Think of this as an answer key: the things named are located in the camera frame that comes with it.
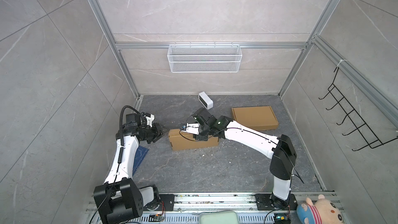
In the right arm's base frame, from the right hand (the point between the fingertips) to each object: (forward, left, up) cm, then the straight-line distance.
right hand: (195, 127), depth 83 cm
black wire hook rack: (-19, -69, +17) cm, 74 cm away
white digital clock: (+27, -6, -9) cm, 29 cm away
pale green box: (-39, -12, -13) cm, 43 cm away
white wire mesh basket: (+44, -7, +14) cm, 47 cm away
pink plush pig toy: (-38, -55, -9) cm, 68 cm away
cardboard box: (+14, -40, -12) cm, 44 cm away
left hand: (-2, +15, +2) cm, 16 cm away
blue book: (-9, +33, -14) cm, 37 cm away
